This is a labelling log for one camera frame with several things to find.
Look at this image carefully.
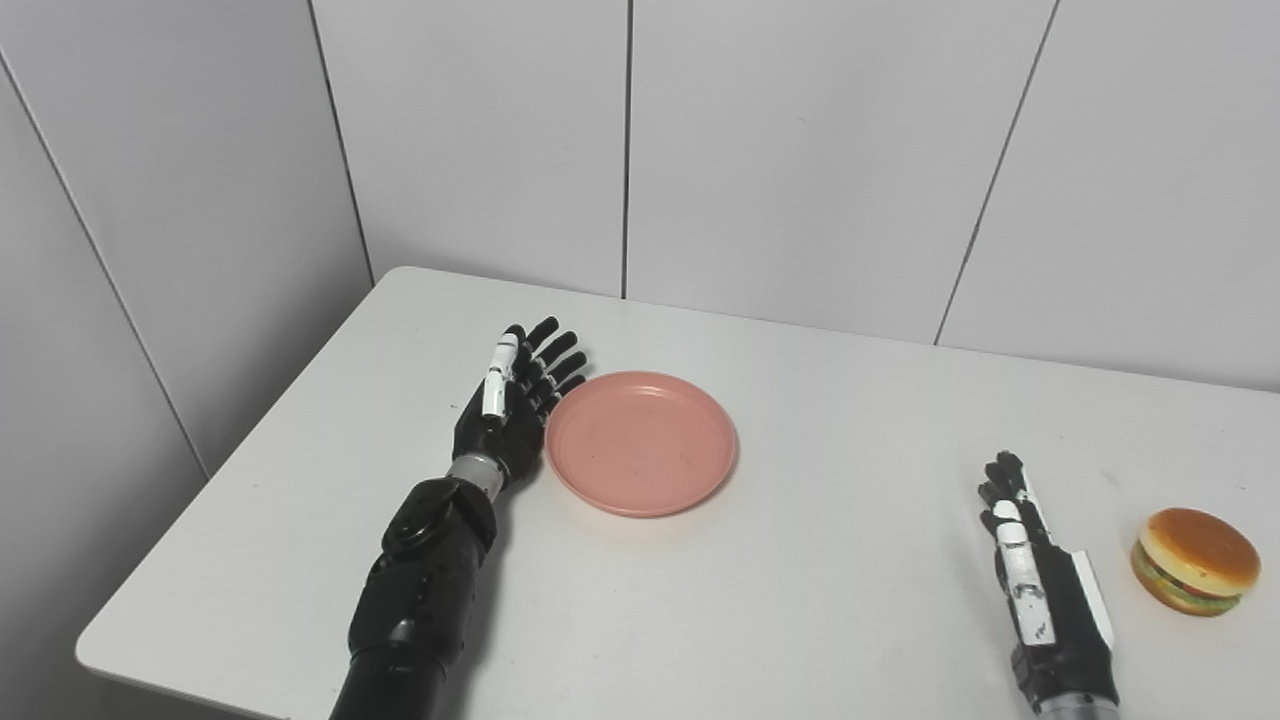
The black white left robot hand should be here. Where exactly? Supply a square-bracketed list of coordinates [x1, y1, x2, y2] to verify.
[452, 317, 588, 491]

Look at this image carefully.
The pink round plate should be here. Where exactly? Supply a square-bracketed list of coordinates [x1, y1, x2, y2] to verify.
[545, 371, 739, 519]

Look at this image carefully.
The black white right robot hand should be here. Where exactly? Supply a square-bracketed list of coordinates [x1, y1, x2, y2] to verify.
[978, 451, 1119, 713]

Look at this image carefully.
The toy hamburger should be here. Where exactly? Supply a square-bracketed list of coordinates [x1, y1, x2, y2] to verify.
[1131, 508, 1261, 617]

